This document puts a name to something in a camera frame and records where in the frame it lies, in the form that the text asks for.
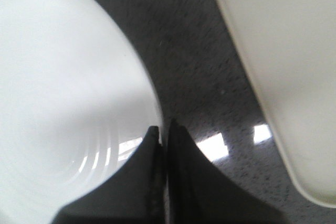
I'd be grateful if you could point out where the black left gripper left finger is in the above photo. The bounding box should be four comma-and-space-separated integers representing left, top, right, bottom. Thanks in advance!
53, 126, 165, 223

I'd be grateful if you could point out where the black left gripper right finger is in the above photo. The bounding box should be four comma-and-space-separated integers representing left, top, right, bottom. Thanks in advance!
167, 118, 336, 224

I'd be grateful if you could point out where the white round plate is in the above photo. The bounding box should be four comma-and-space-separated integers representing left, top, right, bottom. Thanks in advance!
1, 0, 163, 223

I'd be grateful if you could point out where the beige rabbit serving tray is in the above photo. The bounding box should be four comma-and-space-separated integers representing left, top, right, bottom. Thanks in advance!
216, 0, 335, 208

